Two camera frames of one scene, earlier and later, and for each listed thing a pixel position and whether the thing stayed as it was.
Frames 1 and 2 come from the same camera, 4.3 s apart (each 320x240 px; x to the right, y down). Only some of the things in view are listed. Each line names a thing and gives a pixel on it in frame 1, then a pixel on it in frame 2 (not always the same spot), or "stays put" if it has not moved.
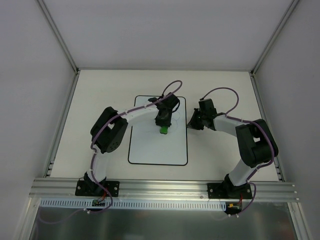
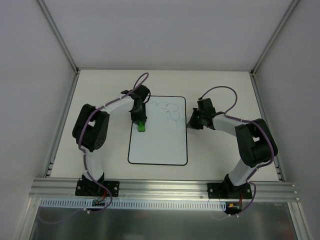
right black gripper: x=197 y=119 stays put
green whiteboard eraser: x=164 y=130 → x=141 y=127
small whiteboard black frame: x=147 y=145 stays put
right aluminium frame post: x=259 y=94 stays put
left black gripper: x=163 y=120 → x=138 y=117
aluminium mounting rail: x=52 y=189 stays put
